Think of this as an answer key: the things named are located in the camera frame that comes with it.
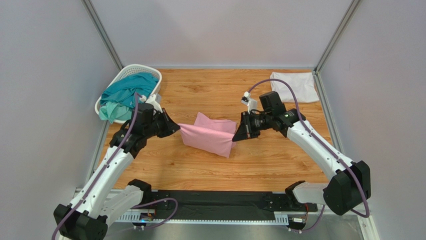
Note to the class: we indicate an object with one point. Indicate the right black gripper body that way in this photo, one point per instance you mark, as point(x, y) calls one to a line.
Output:
point(248, 123)

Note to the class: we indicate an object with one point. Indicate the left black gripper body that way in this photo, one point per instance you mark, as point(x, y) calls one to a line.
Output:
point(160, 126)

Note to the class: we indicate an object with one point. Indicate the pink t shirt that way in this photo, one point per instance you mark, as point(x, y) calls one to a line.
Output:
point(210, 135)

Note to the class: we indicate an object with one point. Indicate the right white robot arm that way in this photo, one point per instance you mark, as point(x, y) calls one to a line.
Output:
point(349, 182)

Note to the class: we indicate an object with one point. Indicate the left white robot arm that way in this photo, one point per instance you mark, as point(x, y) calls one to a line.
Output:
point(103, 179)

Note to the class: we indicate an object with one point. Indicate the mint green t shirt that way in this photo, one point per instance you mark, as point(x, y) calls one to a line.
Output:
point(113, 111)

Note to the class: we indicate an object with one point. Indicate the teal t shirt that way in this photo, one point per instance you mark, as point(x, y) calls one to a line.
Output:
point(122, 91)

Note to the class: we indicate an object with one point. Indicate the folded white t shirt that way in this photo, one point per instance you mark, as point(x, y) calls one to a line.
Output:
point(302, 85)

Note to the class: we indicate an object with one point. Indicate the white plastic laundry basket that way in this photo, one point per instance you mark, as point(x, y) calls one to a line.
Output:
point(126, 71)

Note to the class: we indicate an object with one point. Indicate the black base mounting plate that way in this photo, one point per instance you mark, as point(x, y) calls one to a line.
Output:
point(223, 205)

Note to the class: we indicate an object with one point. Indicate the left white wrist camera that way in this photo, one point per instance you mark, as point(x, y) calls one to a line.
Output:
point(154, 100)

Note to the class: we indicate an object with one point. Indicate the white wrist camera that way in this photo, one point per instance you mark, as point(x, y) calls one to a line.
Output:
point(154, 100)
point(251, 103)

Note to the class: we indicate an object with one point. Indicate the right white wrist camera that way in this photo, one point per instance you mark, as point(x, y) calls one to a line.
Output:
point(251, 103)

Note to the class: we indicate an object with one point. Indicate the right aluminium corner post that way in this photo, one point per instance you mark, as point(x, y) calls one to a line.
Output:
point(316, 72)

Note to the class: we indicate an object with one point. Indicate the aluminium corner post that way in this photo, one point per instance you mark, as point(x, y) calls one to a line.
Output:
point(118, 65)
point(316, 72)

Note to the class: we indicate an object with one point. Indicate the left aluminium corner post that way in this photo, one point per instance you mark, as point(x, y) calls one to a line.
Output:
point(118, 65)

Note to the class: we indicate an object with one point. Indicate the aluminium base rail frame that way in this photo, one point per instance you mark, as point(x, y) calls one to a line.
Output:
point(145, 217)

